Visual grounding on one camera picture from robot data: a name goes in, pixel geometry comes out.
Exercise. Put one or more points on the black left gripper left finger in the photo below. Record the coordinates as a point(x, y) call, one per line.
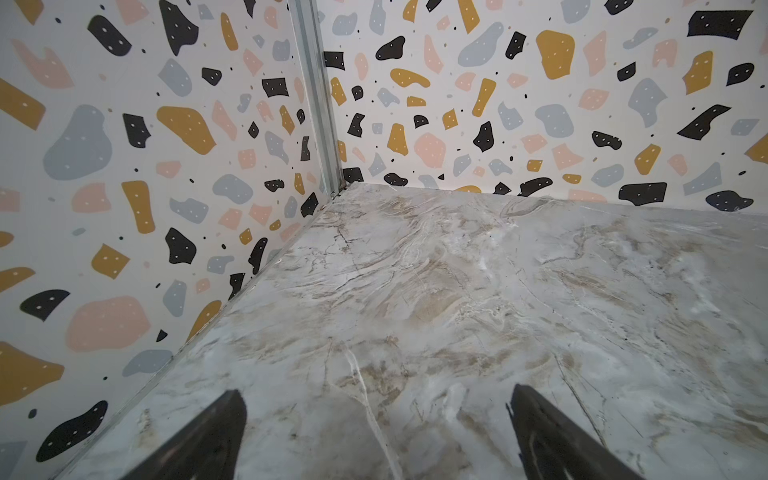
point(206, 448)

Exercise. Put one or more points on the aluminium corner post left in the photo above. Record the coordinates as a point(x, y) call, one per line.
point(306, 26)

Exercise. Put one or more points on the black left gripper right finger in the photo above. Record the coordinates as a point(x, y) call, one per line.
point(552, 446)

